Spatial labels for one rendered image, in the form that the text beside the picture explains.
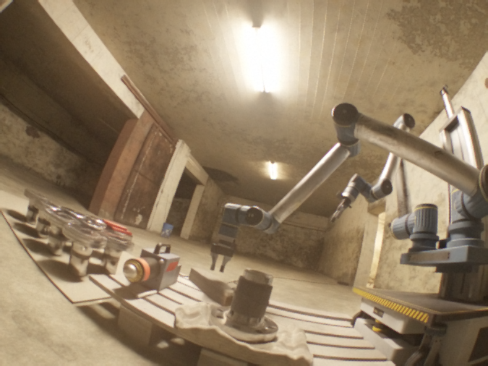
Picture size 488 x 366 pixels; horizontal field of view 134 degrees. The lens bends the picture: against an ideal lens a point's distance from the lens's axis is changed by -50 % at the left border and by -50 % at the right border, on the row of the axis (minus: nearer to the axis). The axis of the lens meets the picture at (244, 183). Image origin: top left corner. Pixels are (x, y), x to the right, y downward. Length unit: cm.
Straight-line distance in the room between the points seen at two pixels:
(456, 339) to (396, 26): 275
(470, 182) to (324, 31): 229
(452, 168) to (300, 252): 1054
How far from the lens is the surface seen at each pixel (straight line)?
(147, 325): 77
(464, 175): 110
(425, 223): 164
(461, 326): 110
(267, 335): 75
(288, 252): 1122
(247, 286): 74
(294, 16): 275
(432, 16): 288
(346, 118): 111
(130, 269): 82
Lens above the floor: 48
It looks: 16 degrees up
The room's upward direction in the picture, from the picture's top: 16 degrees clockwise
